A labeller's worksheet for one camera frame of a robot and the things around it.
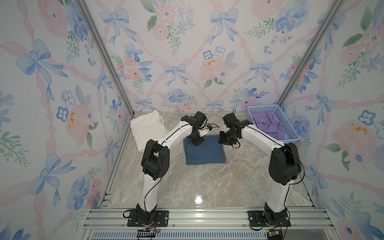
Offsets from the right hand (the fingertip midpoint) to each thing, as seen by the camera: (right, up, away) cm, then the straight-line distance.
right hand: (221, 141), depth 93 cm
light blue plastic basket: (+50, +3, +9) cm, 51 cm away
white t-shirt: (-48, +10, +17) cm, 52 cm away
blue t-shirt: (-7, -7, +5) cm, 11 cm away
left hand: (-14, 0, 0) cm, 14 cm away
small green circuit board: (+22, -43, -20) cm, 52 cm away
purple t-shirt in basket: (+38, +12, +18) cm, 44 cm away
